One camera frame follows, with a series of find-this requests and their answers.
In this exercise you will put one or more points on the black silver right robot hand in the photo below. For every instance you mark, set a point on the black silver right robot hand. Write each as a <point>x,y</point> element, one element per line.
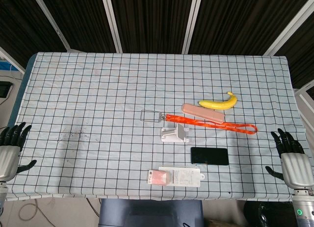
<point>296,168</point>

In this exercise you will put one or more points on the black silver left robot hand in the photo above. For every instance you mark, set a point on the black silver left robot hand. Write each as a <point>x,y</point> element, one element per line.
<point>8,160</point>

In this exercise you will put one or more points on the black smartphone with blue frame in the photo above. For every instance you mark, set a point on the black smartphone with blue frame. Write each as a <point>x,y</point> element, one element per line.
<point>209,156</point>

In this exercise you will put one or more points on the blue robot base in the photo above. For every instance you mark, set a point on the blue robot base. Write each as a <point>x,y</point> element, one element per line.
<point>149,213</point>

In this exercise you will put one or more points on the white plastic bracket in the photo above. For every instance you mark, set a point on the white plastic bracket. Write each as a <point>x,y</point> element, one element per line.
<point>175,135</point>

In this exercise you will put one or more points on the black bag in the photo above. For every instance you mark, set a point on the black bag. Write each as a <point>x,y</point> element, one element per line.
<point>267,214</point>

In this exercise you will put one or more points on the black device on floor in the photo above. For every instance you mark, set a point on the black device on floor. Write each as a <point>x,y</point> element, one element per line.
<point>4,89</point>

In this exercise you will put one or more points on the yellow banana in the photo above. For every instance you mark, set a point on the yellow banana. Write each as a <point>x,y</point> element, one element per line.
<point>218,104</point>

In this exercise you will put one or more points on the pink flat case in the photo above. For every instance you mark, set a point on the pink flat case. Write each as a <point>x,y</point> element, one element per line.
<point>201,112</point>

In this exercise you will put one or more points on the white plastic package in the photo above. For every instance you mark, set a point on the white plastic package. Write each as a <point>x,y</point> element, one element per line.
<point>184,176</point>

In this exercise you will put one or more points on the checked light blue tablecloth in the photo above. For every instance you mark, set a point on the checked light blue tablecloth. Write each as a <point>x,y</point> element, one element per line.
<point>110,102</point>

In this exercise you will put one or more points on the pink tissue pack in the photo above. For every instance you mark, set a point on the pink tissue pack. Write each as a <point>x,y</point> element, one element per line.
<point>158,177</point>

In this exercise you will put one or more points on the clear badge holder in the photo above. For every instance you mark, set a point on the clear badge holder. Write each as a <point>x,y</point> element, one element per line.
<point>141,115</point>

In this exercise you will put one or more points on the white partition frame post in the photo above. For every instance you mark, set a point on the white partition frame post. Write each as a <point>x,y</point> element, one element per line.
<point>50,19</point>
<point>289,26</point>
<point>192,21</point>
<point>111,21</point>

